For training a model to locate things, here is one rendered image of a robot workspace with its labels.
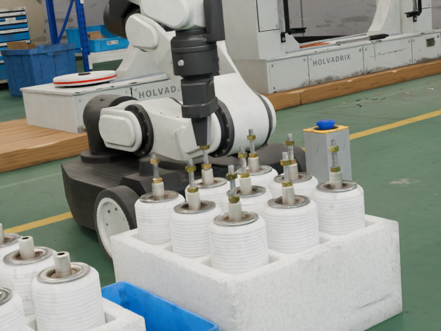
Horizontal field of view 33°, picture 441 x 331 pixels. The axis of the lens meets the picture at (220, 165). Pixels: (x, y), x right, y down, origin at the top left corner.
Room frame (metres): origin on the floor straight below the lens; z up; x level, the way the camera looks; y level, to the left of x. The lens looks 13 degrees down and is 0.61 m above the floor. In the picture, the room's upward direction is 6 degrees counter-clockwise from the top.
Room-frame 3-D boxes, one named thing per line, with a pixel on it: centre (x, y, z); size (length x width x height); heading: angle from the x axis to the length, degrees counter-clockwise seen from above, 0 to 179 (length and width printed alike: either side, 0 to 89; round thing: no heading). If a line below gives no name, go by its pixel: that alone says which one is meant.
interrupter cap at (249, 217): (1.18, -0.02, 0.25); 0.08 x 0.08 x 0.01
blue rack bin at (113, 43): (6.61, 0.95, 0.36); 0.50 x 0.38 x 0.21; 38
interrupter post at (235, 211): (1.18, -0.02, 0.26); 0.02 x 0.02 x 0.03
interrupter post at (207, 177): (1.44, 0.03, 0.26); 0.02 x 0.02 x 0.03
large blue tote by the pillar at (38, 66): (5.93, 1.33, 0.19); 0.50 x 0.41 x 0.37; 41
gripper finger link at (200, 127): (1.42, 0.03, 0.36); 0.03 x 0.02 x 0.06; 79
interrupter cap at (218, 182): (1.44, 0.03, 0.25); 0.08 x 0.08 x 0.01
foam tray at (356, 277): (1.35, -0.04, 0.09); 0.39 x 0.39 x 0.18; 36
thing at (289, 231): (1.25, -0.11, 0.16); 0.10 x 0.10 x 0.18
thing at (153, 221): (1.38, 0.12, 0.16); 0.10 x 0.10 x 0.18
